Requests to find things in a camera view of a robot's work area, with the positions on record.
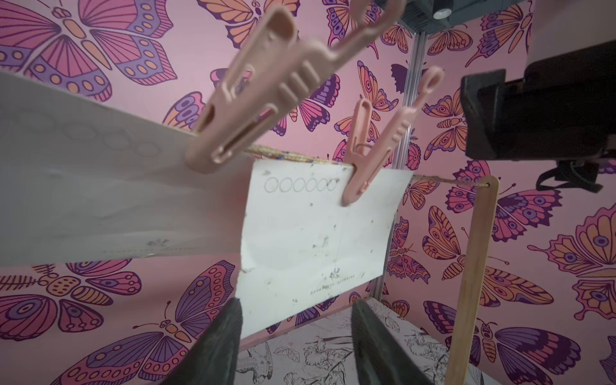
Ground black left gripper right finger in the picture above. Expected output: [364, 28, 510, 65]
[351, 300, 432, 385]

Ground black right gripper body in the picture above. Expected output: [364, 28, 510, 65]
[459, 38, 616, 193]

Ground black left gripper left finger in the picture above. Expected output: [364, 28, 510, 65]
[162, 298, 243, 384]

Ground white postcard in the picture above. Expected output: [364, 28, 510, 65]
[236, 160, 413, 337]
[1, 72, 254, 267]

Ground beige clothespin far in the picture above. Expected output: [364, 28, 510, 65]
[342, 66, 445, 206]

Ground beige clothespin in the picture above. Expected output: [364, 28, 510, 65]
[184, 1, 406, 174]
[342, 66, 445, 206]

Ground beige clothespin near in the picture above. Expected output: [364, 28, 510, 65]
[184, 1, 406, 174]

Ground wooden drying rack frame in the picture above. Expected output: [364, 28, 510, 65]
[444, 176, 500, 385]

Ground aluminium frame profiles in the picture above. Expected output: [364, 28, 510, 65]
[371, 31, 428, 301]

